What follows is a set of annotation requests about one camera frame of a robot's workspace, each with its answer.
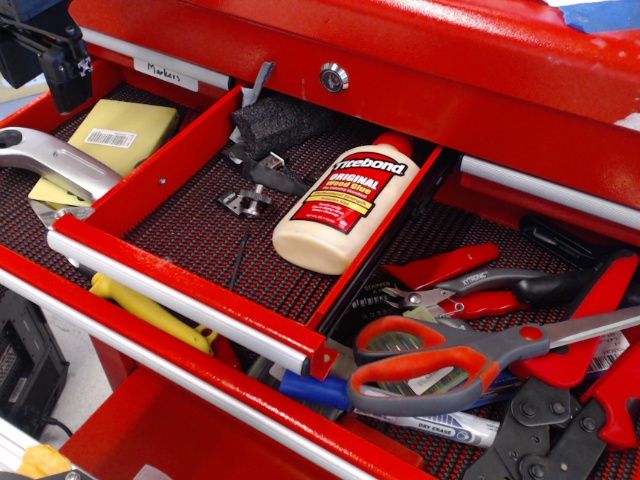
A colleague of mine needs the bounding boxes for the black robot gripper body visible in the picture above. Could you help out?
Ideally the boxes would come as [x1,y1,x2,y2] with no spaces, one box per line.
[1,0,93,114]

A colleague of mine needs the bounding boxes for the red and grey scissors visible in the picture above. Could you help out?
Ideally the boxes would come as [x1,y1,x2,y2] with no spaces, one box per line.
[346,306,639,416]

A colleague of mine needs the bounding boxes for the red upper sliding drawer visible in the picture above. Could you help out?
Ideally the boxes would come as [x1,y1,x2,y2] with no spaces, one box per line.
[47,89,440,378]

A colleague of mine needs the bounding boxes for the white Markers label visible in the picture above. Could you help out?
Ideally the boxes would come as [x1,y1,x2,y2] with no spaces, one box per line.
[133,58,199,92]

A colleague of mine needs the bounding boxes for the yellow sticky note pad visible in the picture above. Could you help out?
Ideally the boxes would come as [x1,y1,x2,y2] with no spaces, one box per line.
[28,98,180,209]

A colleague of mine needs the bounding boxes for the grey tape strip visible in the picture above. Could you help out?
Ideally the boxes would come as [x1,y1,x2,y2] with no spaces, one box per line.
[241,61,275,108]

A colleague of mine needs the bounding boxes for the black foam block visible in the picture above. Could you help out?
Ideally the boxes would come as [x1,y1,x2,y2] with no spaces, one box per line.
[232,95,335,160]

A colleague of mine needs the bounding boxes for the black metal clip part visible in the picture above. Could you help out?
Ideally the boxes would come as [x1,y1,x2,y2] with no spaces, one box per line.
[222,143,309,197]

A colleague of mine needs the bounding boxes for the small metal knurled screw part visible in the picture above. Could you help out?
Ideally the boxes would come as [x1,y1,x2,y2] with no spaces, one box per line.
[218,184,272,218]

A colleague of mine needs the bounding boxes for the round silver chest lock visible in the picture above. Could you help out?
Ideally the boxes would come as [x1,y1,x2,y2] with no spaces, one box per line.
[319,62,350,93]

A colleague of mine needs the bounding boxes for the black electronic box on floor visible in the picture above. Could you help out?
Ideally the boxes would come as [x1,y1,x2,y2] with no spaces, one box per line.
[1,288,69,437]

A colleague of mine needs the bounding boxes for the red tool chest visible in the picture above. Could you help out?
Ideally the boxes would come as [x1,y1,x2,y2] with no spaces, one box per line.
[1,1,639,479]

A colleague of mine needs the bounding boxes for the Titebond wood glue bottle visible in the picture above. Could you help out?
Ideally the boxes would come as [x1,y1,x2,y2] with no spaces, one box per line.
[272,131,420,275]

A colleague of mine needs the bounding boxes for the blue cap dry erase marker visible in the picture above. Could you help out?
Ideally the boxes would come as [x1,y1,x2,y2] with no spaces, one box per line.
[279,370,500,448]

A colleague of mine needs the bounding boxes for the silver metal tool handle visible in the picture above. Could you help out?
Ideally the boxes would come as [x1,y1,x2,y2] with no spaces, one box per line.
[1,127,122,201]

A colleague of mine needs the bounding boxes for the black thin cable tie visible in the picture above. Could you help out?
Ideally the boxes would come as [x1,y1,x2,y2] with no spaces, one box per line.
[229,225,251,291]

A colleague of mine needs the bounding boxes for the yellow handled tool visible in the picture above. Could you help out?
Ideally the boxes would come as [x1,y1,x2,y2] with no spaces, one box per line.
[90,273,213,355]

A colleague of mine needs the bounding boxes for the Xytronic red handled cutters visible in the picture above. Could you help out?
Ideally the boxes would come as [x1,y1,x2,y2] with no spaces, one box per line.
[382,242,544,320]

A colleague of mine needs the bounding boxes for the red handled crimping tool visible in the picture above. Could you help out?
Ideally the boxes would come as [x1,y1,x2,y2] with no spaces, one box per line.
[462,249,640,480]

